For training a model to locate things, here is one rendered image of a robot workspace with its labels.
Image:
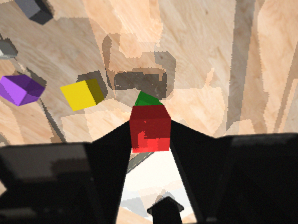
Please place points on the yellow block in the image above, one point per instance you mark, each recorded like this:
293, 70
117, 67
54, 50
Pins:
83, 94

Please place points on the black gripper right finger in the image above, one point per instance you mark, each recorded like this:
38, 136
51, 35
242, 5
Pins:
204, 163

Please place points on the purple faceted block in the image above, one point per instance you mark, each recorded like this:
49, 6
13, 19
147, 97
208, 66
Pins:
20, 89

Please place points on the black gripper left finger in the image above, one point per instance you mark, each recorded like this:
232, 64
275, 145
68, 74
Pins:
101, 165

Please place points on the red block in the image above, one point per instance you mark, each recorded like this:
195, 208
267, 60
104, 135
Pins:
150, 127

